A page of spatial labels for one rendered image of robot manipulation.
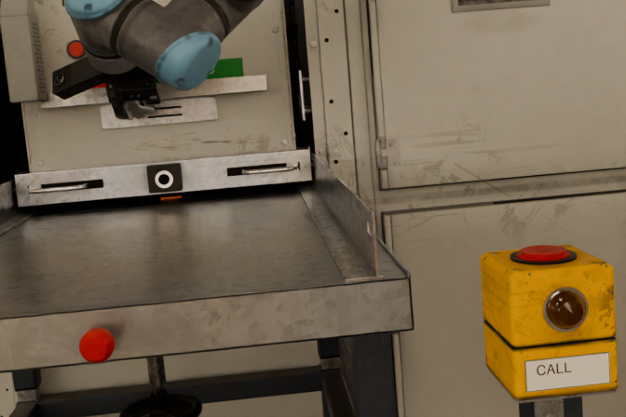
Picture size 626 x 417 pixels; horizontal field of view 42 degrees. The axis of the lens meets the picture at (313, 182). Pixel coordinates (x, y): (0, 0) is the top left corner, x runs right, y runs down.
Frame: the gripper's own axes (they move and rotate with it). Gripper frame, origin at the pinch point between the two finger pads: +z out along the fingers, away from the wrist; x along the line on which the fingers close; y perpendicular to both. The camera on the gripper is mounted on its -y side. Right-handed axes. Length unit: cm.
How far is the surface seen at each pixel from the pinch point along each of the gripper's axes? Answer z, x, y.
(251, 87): -0.1, 3.1, 22.5
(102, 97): -0.3, 3.4, -4.1
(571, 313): -72, -58, 43
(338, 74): -0.9, 3.7, 38.3
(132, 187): 10.5, -9.8, -0.9
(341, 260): -42, -44, 30
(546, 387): -68, -63, 41
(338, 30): -4.9, 10.6, 38.9
